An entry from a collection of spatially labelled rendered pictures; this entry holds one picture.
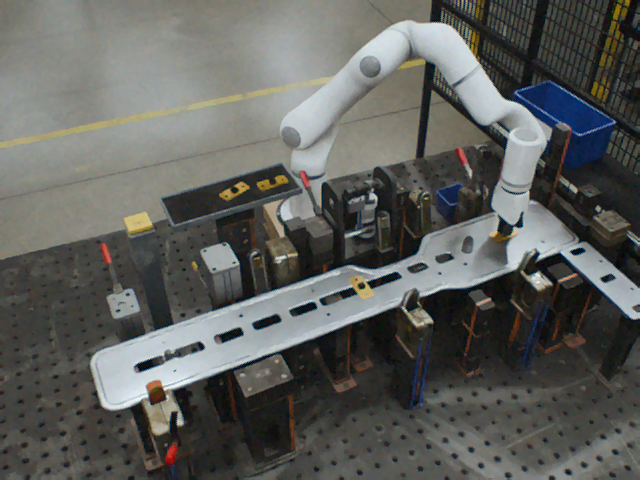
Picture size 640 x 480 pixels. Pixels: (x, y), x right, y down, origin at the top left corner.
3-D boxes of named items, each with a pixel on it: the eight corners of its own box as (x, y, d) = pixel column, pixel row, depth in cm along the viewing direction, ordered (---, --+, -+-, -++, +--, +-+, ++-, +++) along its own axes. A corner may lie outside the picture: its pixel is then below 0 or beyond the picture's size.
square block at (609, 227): (579, 318, 214) (611, 232, 190) (562, 301, 219) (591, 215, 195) (598, 309, 217) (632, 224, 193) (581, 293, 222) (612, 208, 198)
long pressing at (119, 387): (107, 426, 152) (105, 422, 151) (86, 354, 167) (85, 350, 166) (584, 243, 197) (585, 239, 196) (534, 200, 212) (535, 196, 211)
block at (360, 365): (357, 373, 198) (361, 306, 179) (337, 342, 207) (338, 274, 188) (374, 366, 200) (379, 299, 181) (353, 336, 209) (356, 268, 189)
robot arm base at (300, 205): (271, 204, 238) (270, 161, 226) (320, 190, 245) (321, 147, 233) (294, 237, 226) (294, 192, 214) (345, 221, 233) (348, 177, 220)
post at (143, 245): (156, 348, 205) (128, 239, 176) (150, 331, 210) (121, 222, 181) (180, 339, 208) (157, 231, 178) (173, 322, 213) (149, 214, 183)
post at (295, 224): (294, 327, 211) (290, 230, 185) (288, 316, 215) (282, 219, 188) (309, 322, 213) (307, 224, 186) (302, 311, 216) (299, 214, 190)
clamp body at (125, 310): (136, 409, 189) (108, 324, 165) (126, 379, 197) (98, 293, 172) (169, 397, 192) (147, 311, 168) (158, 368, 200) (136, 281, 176)
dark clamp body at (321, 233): (312, 337, 209) (311, 245, 183) (295, 308, 218) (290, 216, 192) (344, 325, 212) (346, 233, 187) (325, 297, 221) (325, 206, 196)
